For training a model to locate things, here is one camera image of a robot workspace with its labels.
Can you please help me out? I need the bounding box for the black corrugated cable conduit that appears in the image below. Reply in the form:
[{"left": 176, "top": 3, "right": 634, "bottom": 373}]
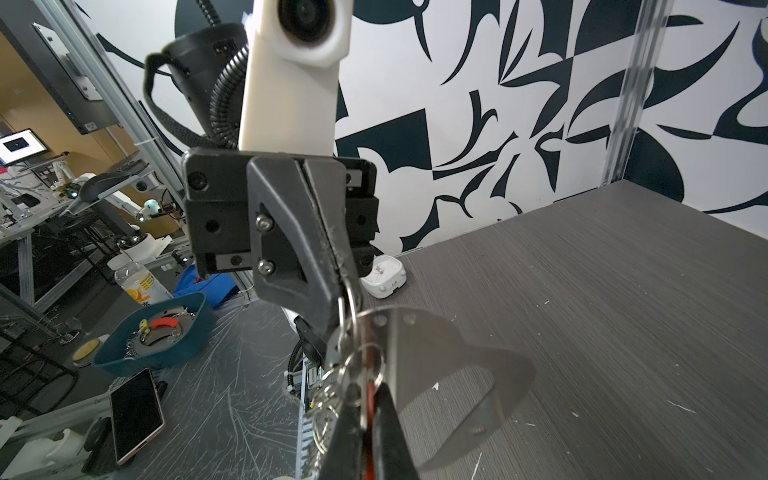
[{"left": 194, "top": 0, "right": 250, "bottom": 150}]

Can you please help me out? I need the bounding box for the smartphone on bench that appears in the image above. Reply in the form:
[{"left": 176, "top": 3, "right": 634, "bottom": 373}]
[{"left": 109, "top": 369, "right": 166, "bottom": 465}]

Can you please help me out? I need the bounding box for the red key tag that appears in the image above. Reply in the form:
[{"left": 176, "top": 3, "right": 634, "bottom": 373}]
[{"left": 363, "top": 381, "right": 375, "bottom": 480}]

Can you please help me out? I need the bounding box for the teal round device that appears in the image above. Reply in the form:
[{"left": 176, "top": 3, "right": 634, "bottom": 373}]
[{"left": 92, "top": 292, "right": 215, "bottom": 377}]

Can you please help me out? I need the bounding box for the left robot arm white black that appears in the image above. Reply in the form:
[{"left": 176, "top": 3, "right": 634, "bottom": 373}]
[{"left": 143, "top": 23, "right": 378, "bottom": 343}]

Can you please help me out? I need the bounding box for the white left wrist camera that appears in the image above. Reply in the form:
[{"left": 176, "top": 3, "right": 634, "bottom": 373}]
[{"left": 238, "top": 1, "right": 354, "bottom": 156}]

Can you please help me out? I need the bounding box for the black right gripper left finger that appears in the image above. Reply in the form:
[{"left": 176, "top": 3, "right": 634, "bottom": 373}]
[{"left": 318, "top": 384, "right": 365, "bottom": 480}]

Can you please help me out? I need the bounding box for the white kitchen timer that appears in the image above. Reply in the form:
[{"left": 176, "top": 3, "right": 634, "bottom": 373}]
[{"left": 360, "top": 255, "right": 407, "bottom": 299}]

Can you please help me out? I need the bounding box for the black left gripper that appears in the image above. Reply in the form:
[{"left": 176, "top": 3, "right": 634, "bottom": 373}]
[{"left": 183, "top": 148, "right": 379, "bottom": 341}]

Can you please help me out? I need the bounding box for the silver metal key holder plate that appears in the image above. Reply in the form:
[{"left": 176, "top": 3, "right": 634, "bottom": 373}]
[{"left": 357, "top": 306, "right": 536, "bottom": 473}]

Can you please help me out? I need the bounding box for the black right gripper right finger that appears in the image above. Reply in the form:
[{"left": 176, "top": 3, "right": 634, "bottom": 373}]
[{"left": 371, "top": 383, "right": 420, "bottom": 480}]

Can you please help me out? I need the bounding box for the blue cloth on bench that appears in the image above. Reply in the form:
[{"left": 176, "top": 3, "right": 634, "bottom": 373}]
[{"left": 172, "top": 265, "right": 239, "bottom": 309}]

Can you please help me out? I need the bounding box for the plastic bottle yellow label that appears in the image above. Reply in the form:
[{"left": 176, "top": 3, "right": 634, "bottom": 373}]
[{"left": 114, "top": 261, "right": 173, "bottom": 306}]

